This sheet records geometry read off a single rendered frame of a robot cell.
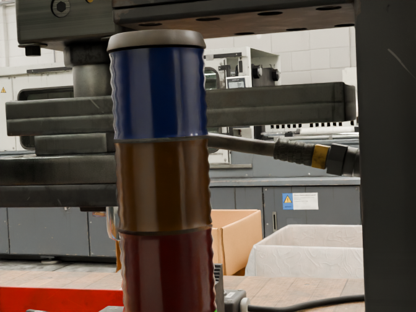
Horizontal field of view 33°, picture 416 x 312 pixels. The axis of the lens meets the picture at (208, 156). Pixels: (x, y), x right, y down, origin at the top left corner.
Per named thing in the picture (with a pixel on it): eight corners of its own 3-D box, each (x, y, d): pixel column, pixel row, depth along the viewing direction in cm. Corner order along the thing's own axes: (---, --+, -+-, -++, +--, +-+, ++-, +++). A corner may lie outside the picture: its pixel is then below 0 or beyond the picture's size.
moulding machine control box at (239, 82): (226, 129, 507) (224, 77, 505) (236, 129, 528) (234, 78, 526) (251, 129, 500) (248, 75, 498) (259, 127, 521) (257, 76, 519)
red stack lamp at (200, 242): (144, 296, 31) (140, 220, 30) (227, 298, 29) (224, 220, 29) (106, 320, 27) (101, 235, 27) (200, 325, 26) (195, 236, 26)
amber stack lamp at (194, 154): (140, 216, 30) (136, 140, 30) (223, 216, 29) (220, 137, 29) (101, 231, 27) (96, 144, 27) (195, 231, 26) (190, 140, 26)
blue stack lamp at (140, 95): (135, 136, 30) (132, 59, 30) (220, 133, 29) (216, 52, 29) (96, 140, 27) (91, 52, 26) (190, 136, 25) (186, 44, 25)
